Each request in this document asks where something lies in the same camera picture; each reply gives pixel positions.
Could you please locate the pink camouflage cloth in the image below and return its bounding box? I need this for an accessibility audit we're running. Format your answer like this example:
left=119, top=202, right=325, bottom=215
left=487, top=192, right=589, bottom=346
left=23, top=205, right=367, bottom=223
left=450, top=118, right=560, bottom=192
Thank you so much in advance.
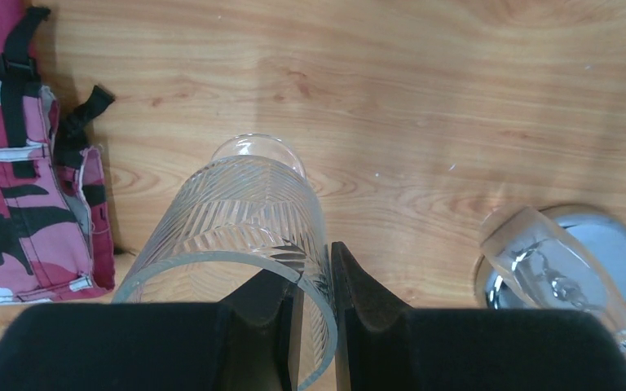
left=0, top=1, right=115, bottom=305

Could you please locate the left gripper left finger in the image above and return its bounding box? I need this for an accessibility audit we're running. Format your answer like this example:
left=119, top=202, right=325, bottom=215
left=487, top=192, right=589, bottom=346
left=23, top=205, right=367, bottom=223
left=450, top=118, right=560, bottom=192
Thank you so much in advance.
left=0, top=270, right=303, bottom=390

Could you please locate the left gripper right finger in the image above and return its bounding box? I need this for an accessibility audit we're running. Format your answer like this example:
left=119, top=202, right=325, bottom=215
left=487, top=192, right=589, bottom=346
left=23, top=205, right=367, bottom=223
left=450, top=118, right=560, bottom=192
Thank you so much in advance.
left=331, top=242, right=626, bottom=390

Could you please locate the chrome wine glass rack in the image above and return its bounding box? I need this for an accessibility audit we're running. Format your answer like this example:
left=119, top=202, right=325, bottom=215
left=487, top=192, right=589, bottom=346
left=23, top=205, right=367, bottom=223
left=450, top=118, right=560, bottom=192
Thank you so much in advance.
left=472, top=204, right=626, bottom=346

